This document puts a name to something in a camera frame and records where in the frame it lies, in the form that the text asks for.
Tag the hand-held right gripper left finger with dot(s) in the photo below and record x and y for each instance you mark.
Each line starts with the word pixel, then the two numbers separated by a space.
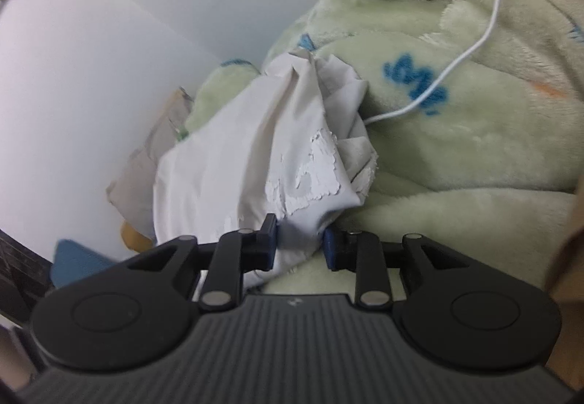
pixel 270 244

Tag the green printed fleece blanket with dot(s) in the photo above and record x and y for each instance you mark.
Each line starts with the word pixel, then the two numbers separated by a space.
pixel 479 148

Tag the grey pillow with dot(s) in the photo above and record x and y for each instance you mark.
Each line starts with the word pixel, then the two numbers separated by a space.
pixel 137 176

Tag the mustard bed frame end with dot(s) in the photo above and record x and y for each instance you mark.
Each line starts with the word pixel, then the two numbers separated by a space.
pixel 134 237

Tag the white garment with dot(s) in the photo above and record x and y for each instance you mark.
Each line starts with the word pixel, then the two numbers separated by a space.
pixel 237 148

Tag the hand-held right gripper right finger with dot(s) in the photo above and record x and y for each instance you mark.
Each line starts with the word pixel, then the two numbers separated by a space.
pixel 329 249

